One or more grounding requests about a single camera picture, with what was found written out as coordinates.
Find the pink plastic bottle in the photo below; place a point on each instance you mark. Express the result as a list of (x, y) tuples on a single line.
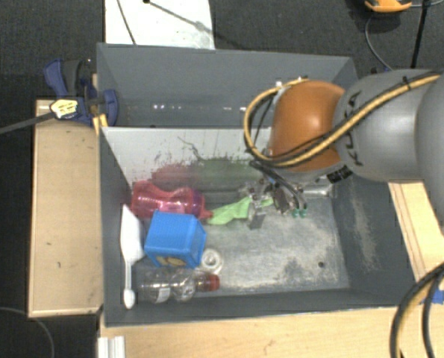
[(162, 200)]

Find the grey metal bin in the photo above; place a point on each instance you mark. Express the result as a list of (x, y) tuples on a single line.
[(281, 248)]

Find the black cylinder on white bracket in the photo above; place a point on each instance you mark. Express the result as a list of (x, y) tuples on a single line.
[(339, 175)]

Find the clear plastic bottle red cap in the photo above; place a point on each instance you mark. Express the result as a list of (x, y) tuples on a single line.
[(173, 285)]

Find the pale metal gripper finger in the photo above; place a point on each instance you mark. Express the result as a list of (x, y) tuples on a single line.
[(257, 218), (252, 191)]

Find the green cloth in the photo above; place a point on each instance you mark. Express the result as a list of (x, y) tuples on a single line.
[(229, 213)]

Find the pale wood board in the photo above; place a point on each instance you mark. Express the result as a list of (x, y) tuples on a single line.
[(65, 215)]

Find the white plastic spoon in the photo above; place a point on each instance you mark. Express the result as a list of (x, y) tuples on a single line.
[(131, 237)]

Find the blue plastic box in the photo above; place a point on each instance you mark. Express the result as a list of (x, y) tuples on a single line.
[(175, 237)]

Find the clear glass jar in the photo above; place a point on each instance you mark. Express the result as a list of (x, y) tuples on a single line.
[(212, 259)]

